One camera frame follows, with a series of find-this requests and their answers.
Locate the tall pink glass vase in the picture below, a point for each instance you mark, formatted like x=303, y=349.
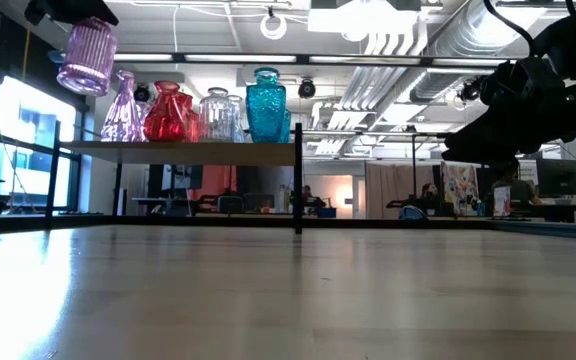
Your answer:
x=123, y=120

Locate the black workstation frame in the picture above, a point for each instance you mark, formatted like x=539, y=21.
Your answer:
x=368, y=134

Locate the dark display screen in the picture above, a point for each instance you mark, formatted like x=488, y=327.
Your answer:
x=183, y=176

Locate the black ceiling spotlight cluster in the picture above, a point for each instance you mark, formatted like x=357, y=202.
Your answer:
x=469, y=92

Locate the large window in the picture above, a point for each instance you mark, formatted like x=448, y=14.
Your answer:
x=28, y=130

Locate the orange partition panel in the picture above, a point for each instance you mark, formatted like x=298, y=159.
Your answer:
x=213, y=180

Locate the clear glass jar vase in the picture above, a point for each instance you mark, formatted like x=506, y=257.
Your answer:
x=215, y=117

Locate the blue bin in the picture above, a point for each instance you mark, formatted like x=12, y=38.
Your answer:
x=327, y=213

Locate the clear twisted glass vase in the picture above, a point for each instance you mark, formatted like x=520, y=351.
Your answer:
x=238, y=120

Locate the blue rounded object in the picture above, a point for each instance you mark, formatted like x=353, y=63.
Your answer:
x=412, y=213

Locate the teal round glass vase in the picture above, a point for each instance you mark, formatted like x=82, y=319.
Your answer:
x=287, y=127

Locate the teal flask-shaped glass vase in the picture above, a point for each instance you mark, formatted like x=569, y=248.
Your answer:
x=266, y=110

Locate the silver air duct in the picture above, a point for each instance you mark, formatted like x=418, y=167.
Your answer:
x=468, y=30

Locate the black low equipment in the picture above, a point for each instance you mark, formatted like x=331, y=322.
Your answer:
x=408, y=203

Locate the pink twisted glass vase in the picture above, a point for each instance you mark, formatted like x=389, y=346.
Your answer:
x=144, y=107

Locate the red round glass vase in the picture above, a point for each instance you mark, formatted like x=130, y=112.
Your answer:
x=164, y=117

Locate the black aluminium frame rail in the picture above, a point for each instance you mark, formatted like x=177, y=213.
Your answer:
x=348, y=223
x=548, y=230
x=18, y=222

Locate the red square fluted glass vase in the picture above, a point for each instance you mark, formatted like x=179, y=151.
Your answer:
x=192, y=127

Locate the dark office desk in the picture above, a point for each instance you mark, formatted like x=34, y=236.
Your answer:
x=558, y=210

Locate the white standing sign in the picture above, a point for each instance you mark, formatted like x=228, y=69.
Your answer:
x=502, y=202

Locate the wooden shelf black metal frame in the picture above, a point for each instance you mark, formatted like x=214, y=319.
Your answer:
x=193, y=153

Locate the long ceiling light strip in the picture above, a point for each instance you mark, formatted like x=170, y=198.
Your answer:
x=240, y=58

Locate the beige curtain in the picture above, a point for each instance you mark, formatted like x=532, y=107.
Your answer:
x=393, y=185

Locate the pink round glass vase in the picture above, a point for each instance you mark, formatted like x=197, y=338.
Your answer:
x=88, y=60

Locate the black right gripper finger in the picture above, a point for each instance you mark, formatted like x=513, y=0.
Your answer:
x=473, y=156
x=473, y=132

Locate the black ceiling box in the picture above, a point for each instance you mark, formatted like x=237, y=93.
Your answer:
x=404, y=5

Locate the black computer monitor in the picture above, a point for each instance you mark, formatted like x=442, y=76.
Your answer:
x=558, y=177

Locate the colourful patterned cloth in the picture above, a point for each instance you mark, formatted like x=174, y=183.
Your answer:
x=460, y=187

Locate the person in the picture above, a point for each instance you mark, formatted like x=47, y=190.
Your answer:
x=307, y=192
x=429, y=191
x=520, y=190

